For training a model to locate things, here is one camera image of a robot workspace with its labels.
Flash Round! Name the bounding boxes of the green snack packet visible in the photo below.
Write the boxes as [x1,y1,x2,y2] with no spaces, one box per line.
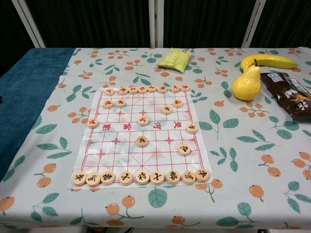
[156,48,195,73]

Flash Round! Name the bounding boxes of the white plastic chess board sheet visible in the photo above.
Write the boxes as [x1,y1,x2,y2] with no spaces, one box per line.
[69,86,214,191]

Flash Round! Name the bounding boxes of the brown snack bag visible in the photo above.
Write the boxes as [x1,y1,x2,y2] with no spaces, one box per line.
[259,72,311,121]

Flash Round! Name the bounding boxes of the blue plush cloth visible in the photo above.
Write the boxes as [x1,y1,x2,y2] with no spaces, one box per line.
[0,48,76,183]

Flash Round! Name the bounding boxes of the black chariot wooden chess piece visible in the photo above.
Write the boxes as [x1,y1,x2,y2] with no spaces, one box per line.
[72,171,87,186]
[195,168,210,183]

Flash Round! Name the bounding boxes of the black backdrop curtain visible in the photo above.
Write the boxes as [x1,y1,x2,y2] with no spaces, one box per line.
[0,0,311,78]

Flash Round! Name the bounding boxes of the floral print tablecloth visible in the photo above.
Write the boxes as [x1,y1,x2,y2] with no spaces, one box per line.
[0,47,311,233]

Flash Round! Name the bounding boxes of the black cannon wooden chess piece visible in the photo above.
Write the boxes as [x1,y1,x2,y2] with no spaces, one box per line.
[178,144,191,156]

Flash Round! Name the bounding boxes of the yellow toy banana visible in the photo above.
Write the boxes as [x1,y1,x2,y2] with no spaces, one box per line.
[240,54,299,71]

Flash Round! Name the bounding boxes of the white metal frame post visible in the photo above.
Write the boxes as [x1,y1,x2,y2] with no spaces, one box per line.
[148,0,165,48]
[13,0,46,48]
[241,0,266,49]

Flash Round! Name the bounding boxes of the yellow toy pear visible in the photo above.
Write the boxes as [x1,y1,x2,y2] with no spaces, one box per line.
[232,59,261,101]

